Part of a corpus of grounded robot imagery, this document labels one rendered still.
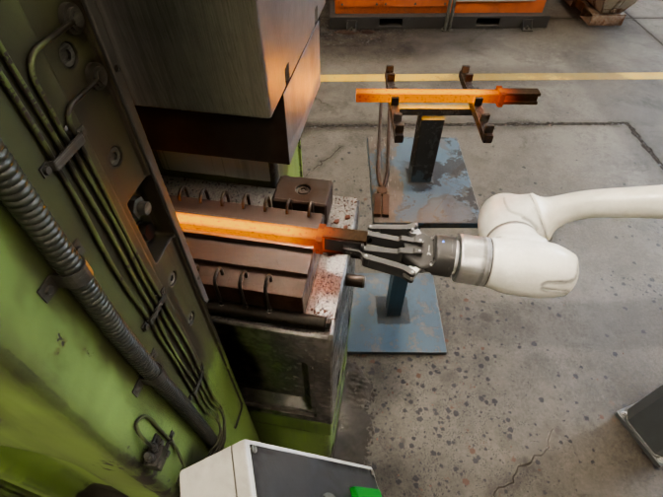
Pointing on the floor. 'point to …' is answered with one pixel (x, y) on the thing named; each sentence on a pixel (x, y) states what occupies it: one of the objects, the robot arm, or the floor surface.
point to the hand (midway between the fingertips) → (343, 241)
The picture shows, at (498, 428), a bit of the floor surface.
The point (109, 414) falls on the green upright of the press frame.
